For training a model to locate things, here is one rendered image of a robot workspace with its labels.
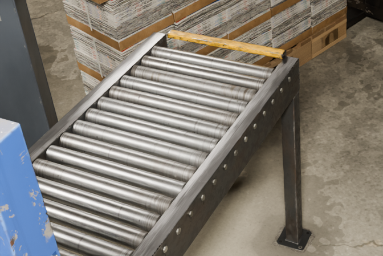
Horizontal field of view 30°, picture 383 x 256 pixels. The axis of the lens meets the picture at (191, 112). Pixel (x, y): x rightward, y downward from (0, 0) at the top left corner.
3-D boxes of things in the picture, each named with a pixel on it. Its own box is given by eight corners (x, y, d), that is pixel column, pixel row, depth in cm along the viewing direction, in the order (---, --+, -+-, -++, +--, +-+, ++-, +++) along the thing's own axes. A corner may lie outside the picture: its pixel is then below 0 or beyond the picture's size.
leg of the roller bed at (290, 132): (290, 230, 278) (284, 86, 239) (304, 235, 276) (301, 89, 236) (284, 240, 274) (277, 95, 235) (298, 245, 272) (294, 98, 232)
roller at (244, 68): (151, 61, 249) (157, 48, 250) (276, 86, 228) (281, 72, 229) (146, 55, 245) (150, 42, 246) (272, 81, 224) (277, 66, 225)
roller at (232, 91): (127, 80, 237) (135, 76, 241) (256, 109, 217) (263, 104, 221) (127, 66, 236) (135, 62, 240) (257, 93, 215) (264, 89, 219)
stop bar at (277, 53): (171, 33, 251) (171, 28, 250) (286, 54, 232) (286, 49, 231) (167, 37, 249) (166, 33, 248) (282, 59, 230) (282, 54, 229)
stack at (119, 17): (92, 134, 343) (54, -25, 295) (259, 36, 401) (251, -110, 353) (142, 169, 318) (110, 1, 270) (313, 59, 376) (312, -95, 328)
